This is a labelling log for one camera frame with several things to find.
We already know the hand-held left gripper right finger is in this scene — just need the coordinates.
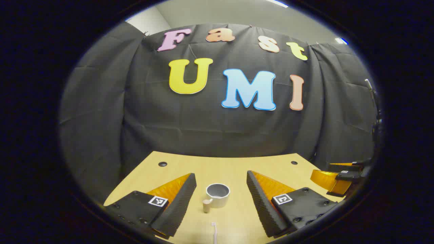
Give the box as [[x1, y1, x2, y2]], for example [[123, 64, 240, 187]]
[[246, 170, 339, 238]]

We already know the wooden desktop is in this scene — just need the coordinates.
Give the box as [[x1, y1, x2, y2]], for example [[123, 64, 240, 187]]
[[103, 151, 346, 244]]

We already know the white cup with wooden handle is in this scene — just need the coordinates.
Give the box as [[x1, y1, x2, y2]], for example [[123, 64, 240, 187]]
[[202, 183, 231, 213]]

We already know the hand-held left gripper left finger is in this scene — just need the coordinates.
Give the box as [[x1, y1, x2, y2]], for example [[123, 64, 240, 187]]
[[103, 173, 197, 239]]

